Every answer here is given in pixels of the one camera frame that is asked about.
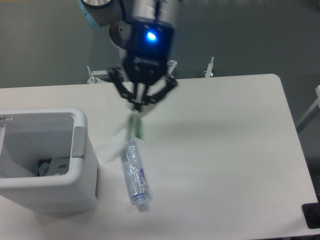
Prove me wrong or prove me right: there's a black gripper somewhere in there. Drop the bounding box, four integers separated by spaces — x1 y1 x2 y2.
108 18 179 116

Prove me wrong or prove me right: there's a white plastic wrapper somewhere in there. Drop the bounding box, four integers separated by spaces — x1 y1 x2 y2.
95 112 146 163

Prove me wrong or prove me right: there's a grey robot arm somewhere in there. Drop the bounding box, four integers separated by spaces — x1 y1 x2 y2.
77 0 182 113

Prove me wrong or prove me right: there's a blue white package trash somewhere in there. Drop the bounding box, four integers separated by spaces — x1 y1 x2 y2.
37 158 70 177

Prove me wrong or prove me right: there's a white trash can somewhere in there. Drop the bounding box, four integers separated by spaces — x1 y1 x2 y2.
0 107 100 213

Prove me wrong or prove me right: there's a crushed clear plastic bottle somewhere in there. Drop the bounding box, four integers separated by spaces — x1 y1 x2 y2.
120 139 149 212

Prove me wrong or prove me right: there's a black clamp table edge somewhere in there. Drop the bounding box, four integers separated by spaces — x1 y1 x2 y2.
302 202 320 229

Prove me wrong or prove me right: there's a white frame bracket left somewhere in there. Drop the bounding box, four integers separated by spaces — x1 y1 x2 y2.
86 65 125 84

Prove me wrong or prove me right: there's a white frame bracket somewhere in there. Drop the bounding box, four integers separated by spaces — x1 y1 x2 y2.
86 65 125 84
203 56 215 78

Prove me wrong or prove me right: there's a white frame bracket right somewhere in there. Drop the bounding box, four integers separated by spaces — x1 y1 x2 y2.
203 56 215 78

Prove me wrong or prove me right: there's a white metal frame right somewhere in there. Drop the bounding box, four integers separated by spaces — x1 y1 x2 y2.
296 85 320 134

